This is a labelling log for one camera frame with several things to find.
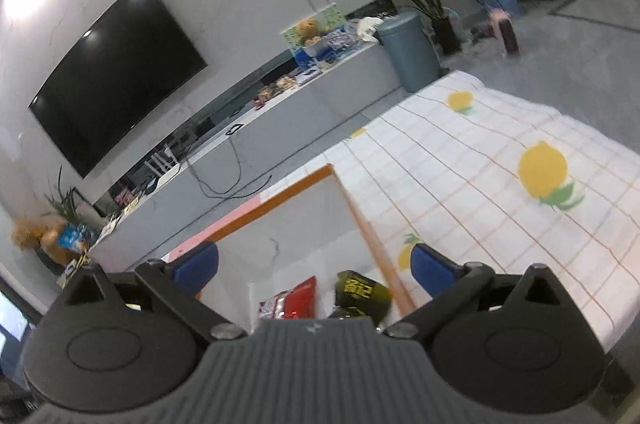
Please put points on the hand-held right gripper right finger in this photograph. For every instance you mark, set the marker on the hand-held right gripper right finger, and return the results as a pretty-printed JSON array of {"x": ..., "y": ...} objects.
[{"x": 432, "y": 271}]

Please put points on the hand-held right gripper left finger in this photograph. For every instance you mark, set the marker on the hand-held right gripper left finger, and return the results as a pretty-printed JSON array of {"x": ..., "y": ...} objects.
[{"x": 197, "y": 266}]

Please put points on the dark snack packet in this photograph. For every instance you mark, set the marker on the dark snack packet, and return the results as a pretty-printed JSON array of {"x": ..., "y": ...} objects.
[{"x": 362, "y": 294}]

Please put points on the red snack packet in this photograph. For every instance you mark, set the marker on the red snack packet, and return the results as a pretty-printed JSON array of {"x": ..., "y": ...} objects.
[{"x": 292, "y": 301}]

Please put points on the orange cardboard box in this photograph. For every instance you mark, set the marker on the orange cardboard box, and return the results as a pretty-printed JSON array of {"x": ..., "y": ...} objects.
[{"x": 300, "y": 224}]

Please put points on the pink printed mat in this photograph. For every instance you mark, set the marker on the pink printed mat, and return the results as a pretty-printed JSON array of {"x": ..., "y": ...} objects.
[{"x": 220, "y": 224}]

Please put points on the lemon print tablecloth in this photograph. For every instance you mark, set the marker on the lemon print tablecloth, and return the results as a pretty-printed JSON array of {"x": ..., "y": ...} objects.
[{"x": 475, "y": 204}]

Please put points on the white router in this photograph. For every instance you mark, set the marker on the white router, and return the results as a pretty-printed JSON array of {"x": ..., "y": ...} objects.
[{"x": 165, "y": 169}]

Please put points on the yellow black packet pile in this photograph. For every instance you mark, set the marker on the yellow black packet pile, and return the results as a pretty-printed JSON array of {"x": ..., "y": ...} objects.
[{"x": 75, "y": 266}]

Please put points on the blue snack bag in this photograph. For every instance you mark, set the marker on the blue snack bag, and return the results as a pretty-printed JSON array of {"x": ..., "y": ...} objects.
[{"x": 75, "y": 236}]

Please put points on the gold vase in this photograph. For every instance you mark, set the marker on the gold vase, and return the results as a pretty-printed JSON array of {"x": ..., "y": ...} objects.
[{"x": 55, "y": 249}]

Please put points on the grassy potted plant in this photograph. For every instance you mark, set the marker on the grassy potted plant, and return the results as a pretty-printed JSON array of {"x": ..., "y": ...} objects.
[{"x": 65, "y": 204}]

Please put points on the grey television cabinet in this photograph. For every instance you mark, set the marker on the grey television cabinet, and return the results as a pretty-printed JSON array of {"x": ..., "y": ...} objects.
[{"x": 280, "y": 124}]

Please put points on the dried yellow flower bunch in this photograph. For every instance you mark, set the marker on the dried yellow flower bunch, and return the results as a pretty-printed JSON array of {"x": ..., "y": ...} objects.
[{"x": 27, "y": 234}]

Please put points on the snack pile on cabinet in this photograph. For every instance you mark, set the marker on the snack pile on cabinet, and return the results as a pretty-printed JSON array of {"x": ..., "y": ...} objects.
[{"x": 275, "y": 92}]

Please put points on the black television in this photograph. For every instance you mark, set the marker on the black television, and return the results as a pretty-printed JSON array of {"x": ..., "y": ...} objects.
[{"x": 115, "y": 84}]

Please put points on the grey trash bin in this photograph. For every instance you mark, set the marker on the grey trash bin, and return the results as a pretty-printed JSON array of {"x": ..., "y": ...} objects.
[{"x": 410, "y": 54}]

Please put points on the blue box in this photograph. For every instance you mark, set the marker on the blue box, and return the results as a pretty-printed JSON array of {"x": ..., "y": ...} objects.
[{"x": 325, "y": 49}]

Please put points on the white plush item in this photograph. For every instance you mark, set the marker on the white plush item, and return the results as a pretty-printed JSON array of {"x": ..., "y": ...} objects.
[{"x": 370, "y": 28}]

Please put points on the brown teddy bear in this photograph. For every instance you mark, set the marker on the brown teddy bear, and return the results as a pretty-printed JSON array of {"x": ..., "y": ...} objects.
[{"x": 307, "y": 29}]

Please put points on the pink stool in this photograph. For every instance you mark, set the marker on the pink stool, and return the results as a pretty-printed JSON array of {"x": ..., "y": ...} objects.
[{"x": 500, "y": 14}]

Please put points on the green picture board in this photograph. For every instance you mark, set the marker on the green picture board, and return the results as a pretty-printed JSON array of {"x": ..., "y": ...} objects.
[{"x": 330, "y": 17}]

